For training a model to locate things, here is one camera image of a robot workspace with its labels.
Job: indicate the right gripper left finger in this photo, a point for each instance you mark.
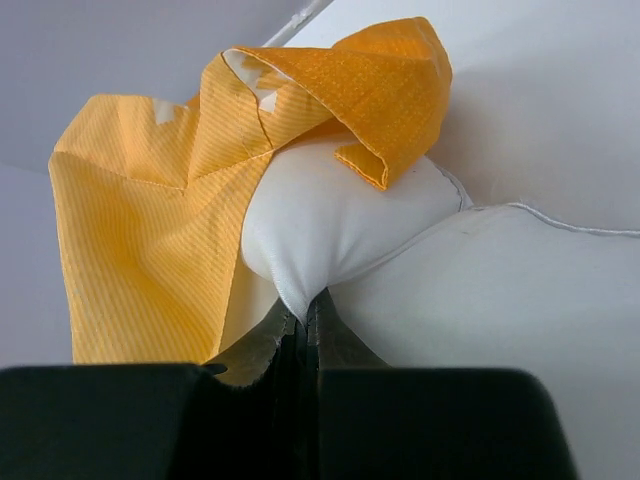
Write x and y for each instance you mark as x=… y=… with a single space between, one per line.
x=248 y=359

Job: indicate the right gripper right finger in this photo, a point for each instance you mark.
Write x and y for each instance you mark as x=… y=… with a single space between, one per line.
x=335 y=344

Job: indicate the white pillow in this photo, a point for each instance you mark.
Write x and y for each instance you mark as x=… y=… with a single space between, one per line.
x=514 y=243

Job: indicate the yellow orange pillowcase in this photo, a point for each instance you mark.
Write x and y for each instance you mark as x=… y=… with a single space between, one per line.
x=150 y=197

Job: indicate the aluminium frame rail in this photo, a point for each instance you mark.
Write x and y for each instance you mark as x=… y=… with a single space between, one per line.
x=296 y=23

